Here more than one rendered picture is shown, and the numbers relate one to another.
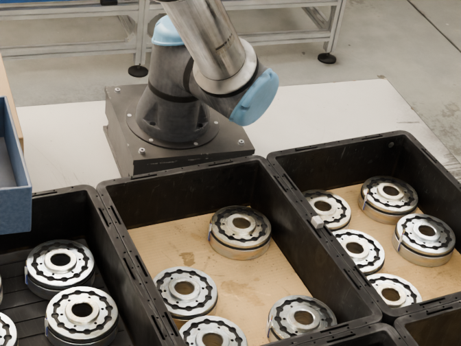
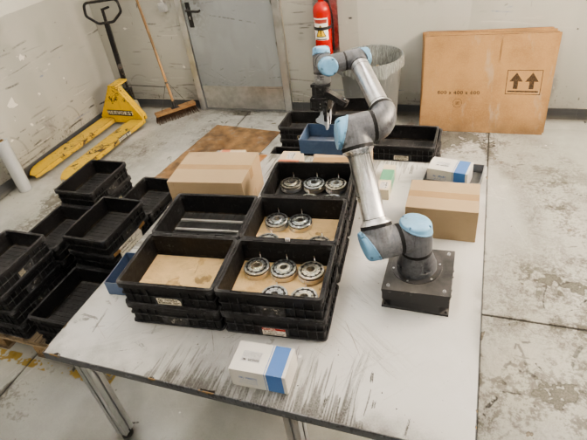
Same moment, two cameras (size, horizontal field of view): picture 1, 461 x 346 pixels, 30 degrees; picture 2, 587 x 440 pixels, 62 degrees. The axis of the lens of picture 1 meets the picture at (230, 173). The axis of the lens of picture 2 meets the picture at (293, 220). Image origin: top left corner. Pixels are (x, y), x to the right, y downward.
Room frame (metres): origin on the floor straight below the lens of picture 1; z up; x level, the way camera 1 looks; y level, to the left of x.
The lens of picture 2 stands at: (2.16, -1.11, 2.13)
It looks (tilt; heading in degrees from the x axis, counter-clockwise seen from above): 37 degrees down; 138
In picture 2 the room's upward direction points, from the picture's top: 9 degrees counter-clockwise
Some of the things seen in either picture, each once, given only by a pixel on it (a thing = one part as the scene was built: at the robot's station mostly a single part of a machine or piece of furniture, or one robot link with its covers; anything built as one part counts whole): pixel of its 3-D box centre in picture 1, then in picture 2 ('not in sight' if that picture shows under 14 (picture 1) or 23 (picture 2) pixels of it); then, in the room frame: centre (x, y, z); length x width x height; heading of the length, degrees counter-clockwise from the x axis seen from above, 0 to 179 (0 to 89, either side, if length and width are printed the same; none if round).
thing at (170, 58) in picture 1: (184, 51); (414, 234); (1.43, 0.12, 0.97); 0.13 x 0.12 x 0.14; 54
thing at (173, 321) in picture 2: not in sight; (189, 290); (0.75, -0.48, 0.76); 0.40 x 0.30 x 0.12; 30
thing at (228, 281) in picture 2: (389, 239); (279, 278); (1.10, -0.28, 0.87); 0.40 x 0.30 x 0.11; 30
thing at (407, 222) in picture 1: (425, 233); (273, 295); (1.14, -0.34, 0.86); 0.10 x 0.10 x 0.01
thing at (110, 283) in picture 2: not in sight; (132, 273); (0.43, -0.56, 0.74); 0.20 x 0.15 x 0.07; 120
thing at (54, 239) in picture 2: not in sight; (67, 246); (-0.69, -0.51, 0.31); 0.40 x 0.30 x 0.34; 114
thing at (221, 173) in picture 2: not in sight; (217, 182); (0.27, 0.09, 0.80); 0.40 x 0.30 x 0.20; 31
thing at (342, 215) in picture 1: (322, 209); (311, 270); (1.16, -0.17, 0.86); 0.10 x 0.10 x 0.01
